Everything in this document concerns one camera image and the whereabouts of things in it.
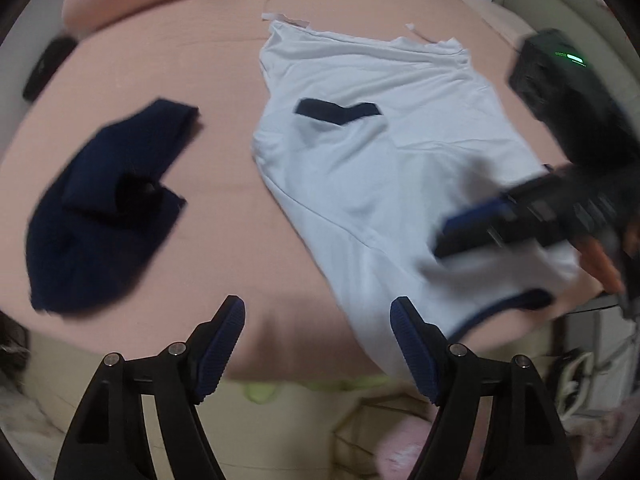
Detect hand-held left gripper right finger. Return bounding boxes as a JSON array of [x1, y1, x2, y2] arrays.
[[390, 296, 578, 480]]

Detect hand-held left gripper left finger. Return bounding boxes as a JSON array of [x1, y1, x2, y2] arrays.
[[52, 296, 246, 480]]

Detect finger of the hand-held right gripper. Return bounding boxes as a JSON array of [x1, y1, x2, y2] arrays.
[[445, 175, 556, 233], [435, 210, 571, 260]]

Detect white t-shirt with navy trim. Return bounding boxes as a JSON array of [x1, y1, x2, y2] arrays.
[[251, 10, 583, 391]]

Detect navy shorts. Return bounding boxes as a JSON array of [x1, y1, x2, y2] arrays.
[[27, 99, 201, 316]]

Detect person's right hand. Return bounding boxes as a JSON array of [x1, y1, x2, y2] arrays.
[[577, 237, 626, 295]]

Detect pink printed pajamas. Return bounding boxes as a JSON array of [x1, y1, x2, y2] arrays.
[[370, 415, 436, 480]]

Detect white and black appliance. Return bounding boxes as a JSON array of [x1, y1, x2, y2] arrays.
[[547, 350, 601, 416]]

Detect black crate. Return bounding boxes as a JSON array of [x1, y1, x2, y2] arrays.
[[0, 310, 32, 396]]

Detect bed with pink sheet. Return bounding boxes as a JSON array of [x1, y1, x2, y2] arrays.
[[0, 0, 606, 381]]

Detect black backpack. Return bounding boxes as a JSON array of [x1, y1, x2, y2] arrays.
[[22, 35, 78, 103]]

